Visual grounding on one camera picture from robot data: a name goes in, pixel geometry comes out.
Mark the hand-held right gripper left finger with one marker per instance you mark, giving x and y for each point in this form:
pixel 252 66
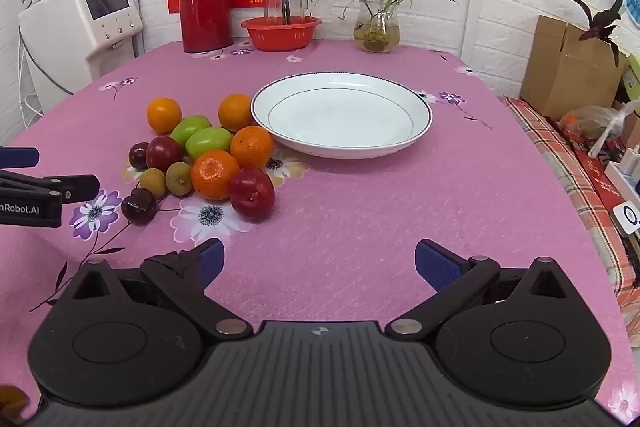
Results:
pixel 212 257

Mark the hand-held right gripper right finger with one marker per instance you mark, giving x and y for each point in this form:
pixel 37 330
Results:
pixel 437 264

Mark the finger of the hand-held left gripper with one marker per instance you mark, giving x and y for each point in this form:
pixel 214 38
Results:
pixel 20 158
pixel 75 188

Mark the small dark plum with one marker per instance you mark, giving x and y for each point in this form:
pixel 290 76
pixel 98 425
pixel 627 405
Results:
pixel 138 205
pixel 138 155

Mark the red plum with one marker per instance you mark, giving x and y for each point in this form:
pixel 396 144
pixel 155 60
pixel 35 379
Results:
pixel 164 153
pixel 252 193

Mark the small brown kiwi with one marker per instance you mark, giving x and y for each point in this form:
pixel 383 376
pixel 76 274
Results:
pixel 178 178
pixel 152 182

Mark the orange mandarin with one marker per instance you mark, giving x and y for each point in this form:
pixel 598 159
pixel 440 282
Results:
pixel 215 174
pixel 252 147

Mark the green jujube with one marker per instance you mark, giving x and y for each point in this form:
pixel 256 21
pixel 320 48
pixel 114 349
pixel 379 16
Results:
pixel 187 128
pixel 209 143

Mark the smooth orange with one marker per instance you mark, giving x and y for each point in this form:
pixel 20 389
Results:
pixel 164 114
pixel 235 112

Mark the white plate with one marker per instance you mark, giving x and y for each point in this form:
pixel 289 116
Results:
pixel 340 117

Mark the pink floral tablecloth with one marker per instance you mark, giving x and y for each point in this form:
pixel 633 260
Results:
pixel 350 217

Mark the white water dispenser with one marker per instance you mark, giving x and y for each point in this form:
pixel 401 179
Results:
pixel 65 42

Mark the plaid cloth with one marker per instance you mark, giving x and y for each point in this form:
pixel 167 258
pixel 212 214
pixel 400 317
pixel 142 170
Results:
pixel 565 167

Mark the red printed cloth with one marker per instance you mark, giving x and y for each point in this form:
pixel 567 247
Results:
pixel 600 187

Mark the white power strip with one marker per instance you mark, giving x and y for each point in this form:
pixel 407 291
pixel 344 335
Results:
pixel 620 181

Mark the clear plastic bag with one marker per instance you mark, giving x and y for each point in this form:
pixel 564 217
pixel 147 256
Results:
pixel 590 122

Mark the cardboard box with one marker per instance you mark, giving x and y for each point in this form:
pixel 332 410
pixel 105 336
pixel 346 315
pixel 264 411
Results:
pixel 560 72

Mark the red plastic basket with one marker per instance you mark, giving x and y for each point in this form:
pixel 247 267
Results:
pixel 280 38

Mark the glass vase with plant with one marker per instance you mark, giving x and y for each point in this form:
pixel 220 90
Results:
pixel 376 32

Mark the yellow-green file box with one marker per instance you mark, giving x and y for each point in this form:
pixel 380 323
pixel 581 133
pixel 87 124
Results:
pixel 632 74

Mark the purple leaf plant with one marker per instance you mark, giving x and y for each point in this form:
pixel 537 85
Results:
pixel 602 19

